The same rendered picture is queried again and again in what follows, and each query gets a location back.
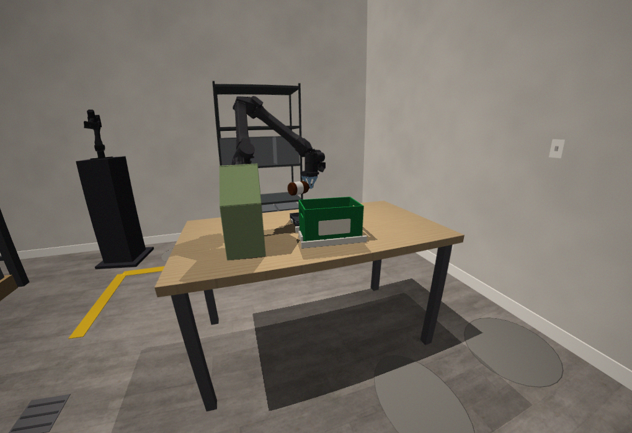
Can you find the brown bottle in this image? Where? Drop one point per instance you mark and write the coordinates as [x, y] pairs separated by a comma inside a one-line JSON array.
[[296, 188]]

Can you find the green plastic crate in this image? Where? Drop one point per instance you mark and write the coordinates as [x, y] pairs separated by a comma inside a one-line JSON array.
[[330, 218]]

